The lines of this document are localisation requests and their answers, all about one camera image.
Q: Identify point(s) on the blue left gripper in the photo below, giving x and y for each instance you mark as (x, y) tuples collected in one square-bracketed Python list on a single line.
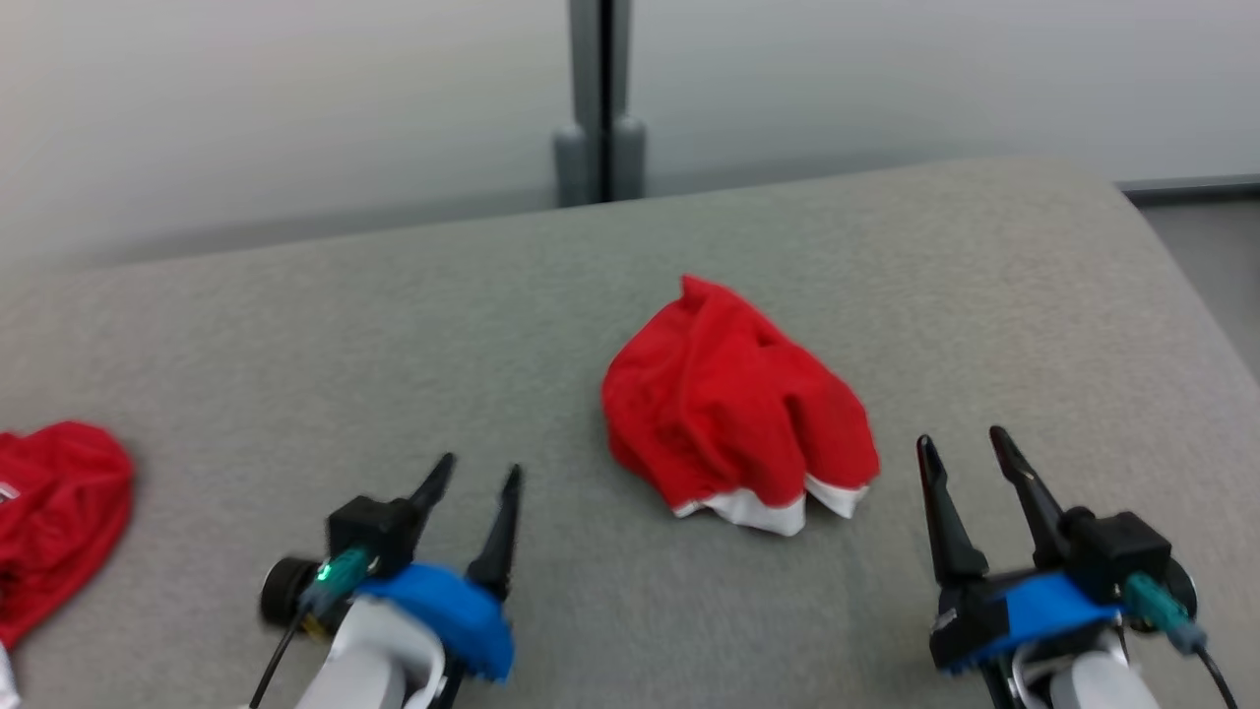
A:
[(453, 611)]

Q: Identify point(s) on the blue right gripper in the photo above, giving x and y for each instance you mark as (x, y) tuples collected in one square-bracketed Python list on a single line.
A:
[(1034, 606)]

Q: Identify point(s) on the red shorts with white trim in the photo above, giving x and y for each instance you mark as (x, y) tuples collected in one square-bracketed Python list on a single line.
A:
[(728, 404)]

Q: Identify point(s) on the red basketball jersey number 23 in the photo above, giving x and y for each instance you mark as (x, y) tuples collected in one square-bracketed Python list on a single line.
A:
[(59, 512)]

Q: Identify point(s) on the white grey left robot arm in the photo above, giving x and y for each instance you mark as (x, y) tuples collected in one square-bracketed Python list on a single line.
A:
[(364, 660)]

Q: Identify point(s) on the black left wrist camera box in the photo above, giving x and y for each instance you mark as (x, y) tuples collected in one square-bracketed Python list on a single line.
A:
[(374, 532)]

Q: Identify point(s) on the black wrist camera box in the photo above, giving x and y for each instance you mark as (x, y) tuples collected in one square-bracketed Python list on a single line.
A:
[(1122, 551), (374, 532)]

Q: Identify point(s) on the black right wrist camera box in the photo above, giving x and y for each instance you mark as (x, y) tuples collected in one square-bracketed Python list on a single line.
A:
[(1122, 551)]

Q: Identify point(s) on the grey metal partition post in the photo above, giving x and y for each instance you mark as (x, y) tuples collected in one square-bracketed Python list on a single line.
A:
[(589, 98)]

